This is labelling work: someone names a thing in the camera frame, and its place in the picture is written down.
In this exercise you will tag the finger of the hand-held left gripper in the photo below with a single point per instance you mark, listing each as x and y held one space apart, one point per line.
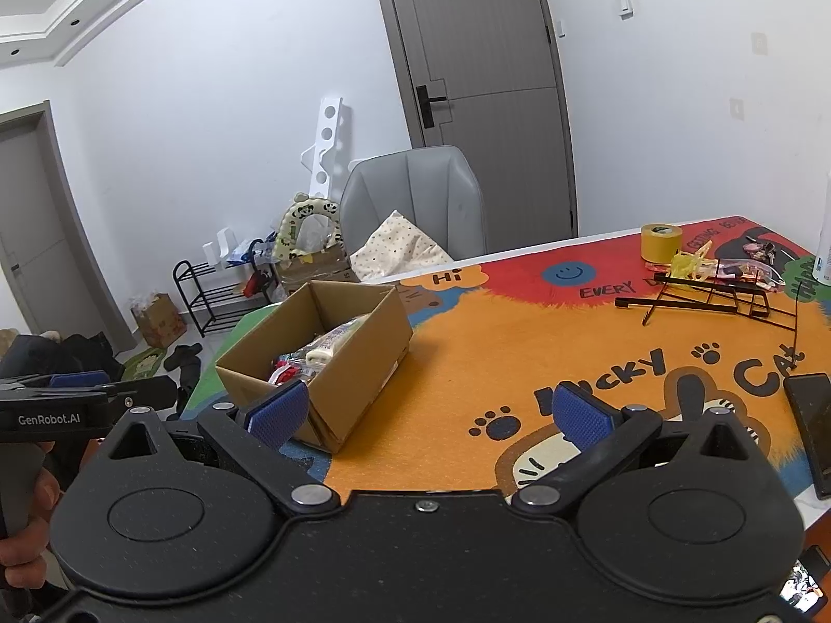
78 379
156 391

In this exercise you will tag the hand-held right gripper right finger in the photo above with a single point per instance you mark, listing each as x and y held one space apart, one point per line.
584 418

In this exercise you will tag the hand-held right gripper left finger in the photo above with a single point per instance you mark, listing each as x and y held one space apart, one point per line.
279 412

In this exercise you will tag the small red snack packet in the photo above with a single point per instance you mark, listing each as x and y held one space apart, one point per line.
285 375

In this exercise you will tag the brown cardboard box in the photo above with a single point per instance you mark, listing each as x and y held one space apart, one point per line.
363 370

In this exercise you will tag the person's left hand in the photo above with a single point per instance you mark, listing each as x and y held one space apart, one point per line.
23 558

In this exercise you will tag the dark clothes pile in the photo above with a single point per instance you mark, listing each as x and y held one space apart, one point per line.
71 354

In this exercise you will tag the green cartoon floor mat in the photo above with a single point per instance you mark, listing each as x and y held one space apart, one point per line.
144 363

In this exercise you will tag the black shoes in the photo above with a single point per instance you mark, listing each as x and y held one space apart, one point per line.
182 357

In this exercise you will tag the small printed cardboard box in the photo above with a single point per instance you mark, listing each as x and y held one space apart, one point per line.
159 321

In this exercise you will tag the large green floor rug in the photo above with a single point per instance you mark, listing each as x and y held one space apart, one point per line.
227 337

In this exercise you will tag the black shoe rack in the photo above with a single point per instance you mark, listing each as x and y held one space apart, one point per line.
201 302

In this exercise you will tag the red bag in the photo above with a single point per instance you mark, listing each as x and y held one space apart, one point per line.
256 284

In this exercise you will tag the plain grey room door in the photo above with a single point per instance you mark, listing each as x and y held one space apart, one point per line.
32 240

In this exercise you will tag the taped cardboard box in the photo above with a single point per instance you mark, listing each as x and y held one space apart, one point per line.
324 269

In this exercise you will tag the white plastic holder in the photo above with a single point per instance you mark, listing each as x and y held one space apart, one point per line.
217 246

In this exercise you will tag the blue bag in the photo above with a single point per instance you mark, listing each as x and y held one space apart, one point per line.
250 252

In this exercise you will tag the panda print neck pillow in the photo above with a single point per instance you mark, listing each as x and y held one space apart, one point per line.
289 227

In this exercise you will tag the yellow tape roll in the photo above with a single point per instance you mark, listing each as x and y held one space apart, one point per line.
661 243

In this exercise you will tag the cream dotted cushion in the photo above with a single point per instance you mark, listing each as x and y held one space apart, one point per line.
396 250

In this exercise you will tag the black phone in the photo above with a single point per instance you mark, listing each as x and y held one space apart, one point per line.
811 428

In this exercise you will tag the clear bag of small items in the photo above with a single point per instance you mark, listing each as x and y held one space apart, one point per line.
753 263

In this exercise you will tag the grey chair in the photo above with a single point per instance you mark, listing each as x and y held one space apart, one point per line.
415 188

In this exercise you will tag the phone with lit screen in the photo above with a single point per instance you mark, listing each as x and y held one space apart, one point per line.
800 590

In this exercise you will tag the white spray bottle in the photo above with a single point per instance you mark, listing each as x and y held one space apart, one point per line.
824 240

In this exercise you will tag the white wall rack with holes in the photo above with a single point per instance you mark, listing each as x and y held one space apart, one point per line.
324 143

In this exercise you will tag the white wall device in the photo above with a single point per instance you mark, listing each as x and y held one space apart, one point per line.
624 3

